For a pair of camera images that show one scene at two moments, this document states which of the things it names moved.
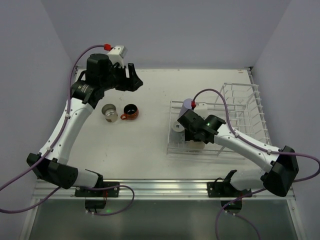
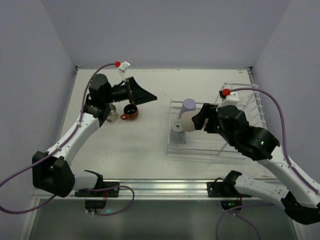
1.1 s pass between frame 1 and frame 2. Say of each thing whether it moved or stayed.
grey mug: stayed
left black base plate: stayed
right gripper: moved
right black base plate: stayed
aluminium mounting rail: stayed
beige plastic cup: moved
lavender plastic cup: stayed
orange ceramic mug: stayed
